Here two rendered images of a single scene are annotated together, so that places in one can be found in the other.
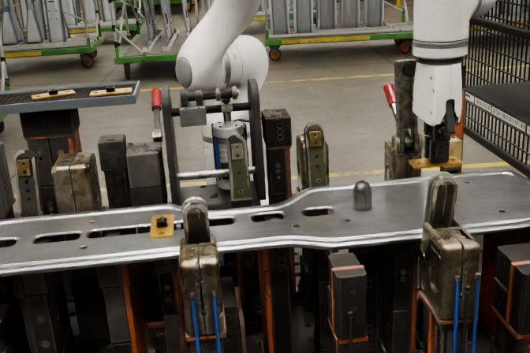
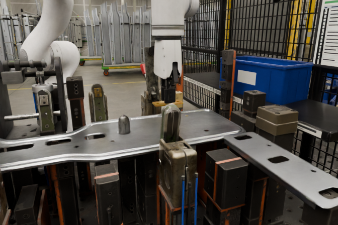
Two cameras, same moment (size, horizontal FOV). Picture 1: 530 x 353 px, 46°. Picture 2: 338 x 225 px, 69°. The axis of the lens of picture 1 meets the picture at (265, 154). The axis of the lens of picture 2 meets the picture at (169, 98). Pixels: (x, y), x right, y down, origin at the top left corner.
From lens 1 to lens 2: 0.41 m
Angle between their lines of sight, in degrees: 15
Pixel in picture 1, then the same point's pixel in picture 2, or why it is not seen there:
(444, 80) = (170, 49)
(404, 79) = (150, 58)
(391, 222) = (141, 140)
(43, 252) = not seen: outside the picture
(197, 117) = (15, 78)
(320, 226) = (93, 145)
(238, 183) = (45, 121)
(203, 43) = (34, 40)
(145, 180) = not seen: outside the picture
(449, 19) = (172, 10)
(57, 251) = not seen: outside the picture
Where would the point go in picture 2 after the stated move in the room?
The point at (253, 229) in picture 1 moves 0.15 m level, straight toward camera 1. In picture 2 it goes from (44, 151) to (28, 190)
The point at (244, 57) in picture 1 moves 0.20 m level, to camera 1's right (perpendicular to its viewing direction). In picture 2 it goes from (63, 51) to (113, 50)
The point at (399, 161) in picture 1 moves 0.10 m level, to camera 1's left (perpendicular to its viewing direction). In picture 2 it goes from (148, 105) to (118, 108)
